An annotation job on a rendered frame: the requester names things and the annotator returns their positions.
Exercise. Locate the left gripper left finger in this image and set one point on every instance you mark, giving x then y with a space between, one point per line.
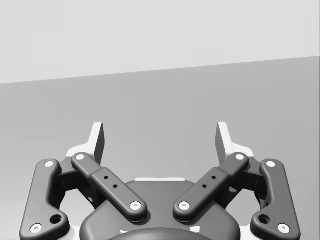
110 183

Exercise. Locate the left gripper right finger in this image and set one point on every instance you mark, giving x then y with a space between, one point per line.
208 183

